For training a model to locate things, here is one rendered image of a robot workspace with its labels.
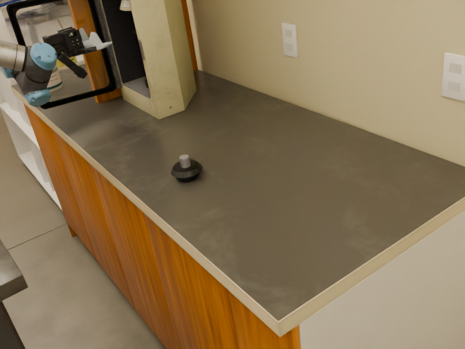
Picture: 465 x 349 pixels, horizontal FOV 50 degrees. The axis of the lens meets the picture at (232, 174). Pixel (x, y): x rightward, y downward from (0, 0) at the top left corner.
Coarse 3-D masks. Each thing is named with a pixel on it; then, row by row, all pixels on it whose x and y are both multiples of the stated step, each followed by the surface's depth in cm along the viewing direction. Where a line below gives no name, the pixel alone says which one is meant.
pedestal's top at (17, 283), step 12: (0, 240) 128; (0, 252) 124; (0, 264) 120; (12, 264) 119; (0, 276) 115; (12, 276) 115; (0, 288) 113; (12, 288) 115; (24, 288) 116; (0, 300) 114
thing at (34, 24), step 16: (64, 0) 181; (80, 0) 183; (16, 16) 177; (32, 16) 179; (48, 16) 181; (64, 16) 183; (80, 16) 186; (32, 32) 181; (48, 32) 183; (80, 64) 193; (96, 64) 195; (64, 80) 193; (80, 80) 195; (96, 80) 198; (64, 96) 195
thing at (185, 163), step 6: (180, 156) 141; (186, 156) 141; (180, 162) 141; (186, 162) 140; (192, 162) 144; (198, 162) 143; (174, 168) 142; (180, 168) 141; (186, 168) 141; (192, 168) 140; (198, 168) 141; (174, 174) 141; (180, 174) 140; (186, 174) 139; (192, 174) 140; (198, 174) 142; (180, 180) 142; (186, 180) 141; (192, 180) 142
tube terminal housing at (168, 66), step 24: (144, 0) 164; (168, 0) 173; (144, 24) 167; (168, 24) 172; (144, 48) 170; (168, 48) 175; (168, 72) 179; (192, 72) 200; (144, 96) 187; (168, 96) 182; (192, 96) 199
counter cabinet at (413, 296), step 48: (48, 144) 237; (96, 192) 191; (96, 240) 232; (144, 240) 161; (432, 240) 116; (144, 288) 188; (192, 288) 138; (384, 288) 111; (432, 288) 125; (192, 336) 157; (240, 336) 121; (288, 336) 98; (336, 336) 106; (384, 336) 119; (432, 336) 135
